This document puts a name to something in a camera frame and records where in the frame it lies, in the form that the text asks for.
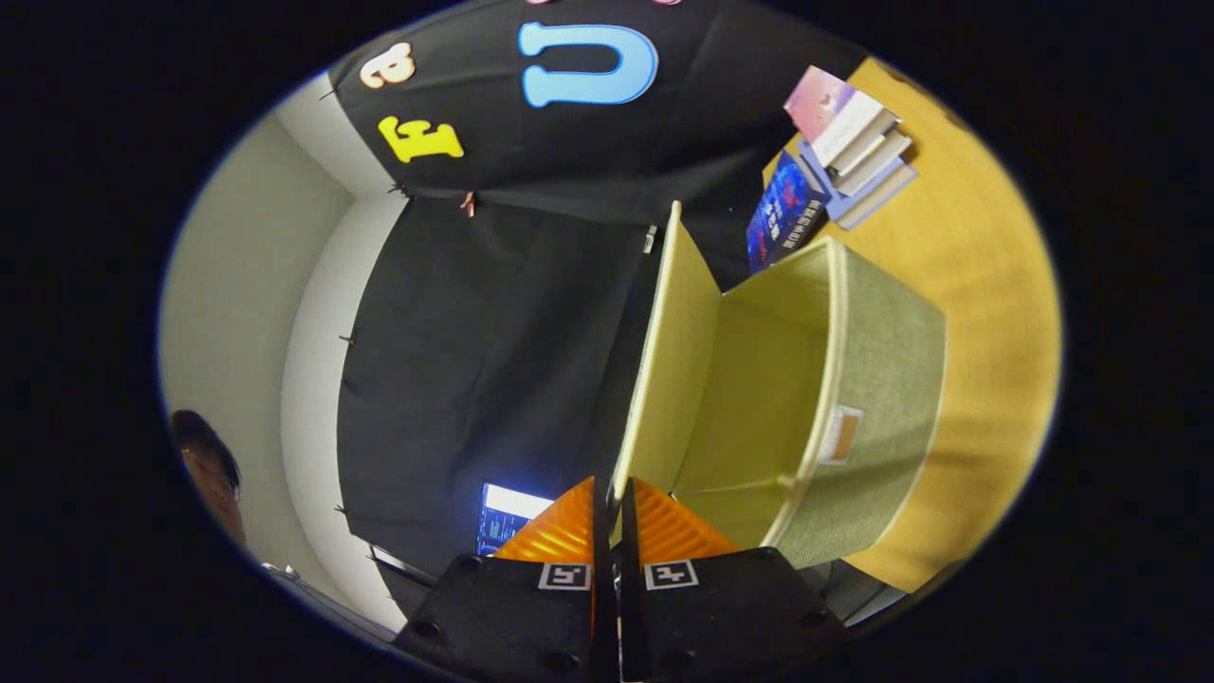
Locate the lit computer monitor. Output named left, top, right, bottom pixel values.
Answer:
left=474, top=481, right=557, bottom=558

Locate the pink cover book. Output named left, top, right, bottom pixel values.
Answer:
left=784, top=65, right=902, bottom=168

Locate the grey cover book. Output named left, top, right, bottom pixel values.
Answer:
left=827, top=128, right=913, bottom=197
left=837, top=161, right=919, bottom=231

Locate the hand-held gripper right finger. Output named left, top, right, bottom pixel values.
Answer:
left=619, top=476, right=847, bottom=683

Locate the lavender blue book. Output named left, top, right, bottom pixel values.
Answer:
left=795, top=140, right=855, bottom=225

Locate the green fabric storage box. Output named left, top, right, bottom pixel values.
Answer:
left=610, top=199, right=947, bottom=572

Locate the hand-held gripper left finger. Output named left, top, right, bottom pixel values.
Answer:
left=392, top=475, right=610, bottom=683

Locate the row of black clips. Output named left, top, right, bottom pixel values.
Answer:
left=321, top=85, right=411, bottom=519

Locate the dark blue book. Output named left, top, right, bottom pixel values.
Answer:
left=745, top=150, right=831, bottom=276

